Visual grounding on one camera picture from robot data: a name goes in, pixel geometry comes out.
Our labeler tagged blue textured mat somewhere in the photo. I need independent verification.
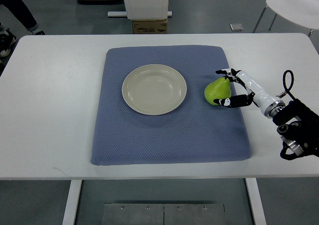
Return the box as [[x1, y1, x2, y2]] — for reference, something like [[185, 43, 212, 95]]
[[91, 45, 252, 165]]

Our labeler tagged metal base plate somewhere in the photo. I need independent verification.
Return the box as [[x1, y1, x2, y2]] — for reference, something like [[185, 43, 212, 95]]
[[101, 203, 226, 225]]

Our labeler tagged beige round plate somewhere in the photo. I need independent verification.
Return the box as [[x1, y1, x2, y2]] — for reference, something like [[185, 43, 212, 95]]
[[122, 64, 187, 115]]

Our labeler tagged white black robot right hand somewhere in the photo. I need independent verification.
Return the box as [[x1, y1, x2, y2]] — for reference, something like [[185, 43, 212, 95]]
[[213, 68, 285, 118]]

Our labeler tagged black white sneaker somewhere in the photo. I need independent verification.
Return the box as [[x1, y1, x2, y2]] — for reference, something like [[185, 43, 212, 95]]
[[0, 24, 17, 58]]

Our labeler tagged white chair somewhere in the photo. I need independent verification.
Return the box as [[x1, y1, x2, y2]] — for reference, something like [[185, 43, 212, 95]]
[[253, 0, 319, 37]]

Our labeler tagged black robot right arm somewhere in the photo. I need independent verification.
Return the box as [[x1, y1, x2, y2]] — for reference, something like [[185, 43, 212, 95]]
[[270, 99, 319, 160]]

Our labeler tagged green pear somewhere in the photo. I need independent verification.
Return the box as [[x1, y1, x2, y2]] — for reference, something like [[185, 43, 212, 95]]
[[204, 77, 231, 106]]

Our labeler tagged black looped cable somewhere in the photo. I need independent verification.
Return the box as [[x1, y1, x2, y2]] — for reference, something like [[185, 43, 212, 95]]
[[278, 70, 300, 102]]

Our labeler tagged grey floor outlet plate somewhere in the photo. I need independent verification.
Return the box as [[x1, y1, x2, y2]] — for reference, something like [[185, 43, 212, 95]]
[[229, 23, 244, 31]]

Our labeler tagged brown cardboard box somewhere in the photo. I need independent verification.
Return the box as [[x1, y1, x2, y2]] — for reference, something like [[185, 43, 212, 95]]
[[132, 19, 168, 34]]

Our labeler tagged white cabinet on stand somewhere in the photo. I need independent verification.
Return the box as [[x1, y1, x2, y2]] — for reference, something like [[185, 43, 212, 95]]
[[107, 0, 172, 20]]

